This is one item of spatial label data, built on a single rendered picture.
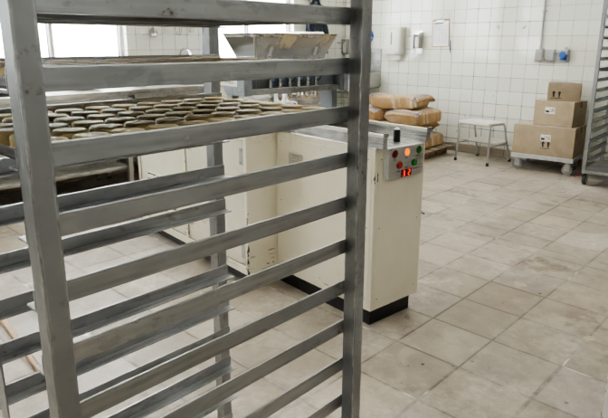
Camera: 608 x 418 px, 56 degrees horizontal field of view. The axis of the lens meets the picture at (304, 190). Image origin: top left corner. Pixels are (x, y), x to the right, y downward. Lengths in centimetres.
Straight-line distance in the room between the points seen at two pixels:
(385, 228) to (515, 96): 441
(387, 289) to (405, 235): 27
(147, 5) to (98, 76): 12
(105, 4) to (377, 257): 200
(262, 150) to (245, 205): 29
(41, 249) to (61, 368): 16
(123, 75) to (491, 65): 627
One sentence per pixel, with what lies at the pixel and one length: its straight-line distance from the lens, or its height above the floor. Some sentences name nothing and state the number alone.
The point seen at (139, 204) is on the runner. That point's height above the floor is 106.
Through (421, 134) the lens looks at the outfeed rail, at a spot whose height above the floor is 87.
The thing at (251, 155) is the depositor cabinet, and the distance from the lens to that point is 285.
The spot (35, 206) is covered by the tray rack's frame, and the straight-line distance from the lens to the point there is 72.
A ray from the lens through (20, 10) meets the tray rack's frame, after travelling 70.
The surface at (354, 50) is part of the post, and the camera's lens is 109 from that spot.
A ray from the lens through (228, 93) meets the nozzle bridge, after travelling 290.
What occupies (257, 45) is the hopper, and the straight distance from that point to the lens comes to 288.
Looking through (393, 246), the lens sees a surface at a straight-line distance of 264.
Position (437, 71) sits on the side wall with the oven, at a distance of 723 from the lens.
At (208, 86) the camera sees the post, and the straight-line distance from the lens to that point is 141.
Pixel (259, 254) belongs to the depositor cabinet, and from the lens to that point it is 302.
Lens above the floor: 127
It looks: 15 degrees down
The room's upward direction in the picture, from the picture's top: straight up
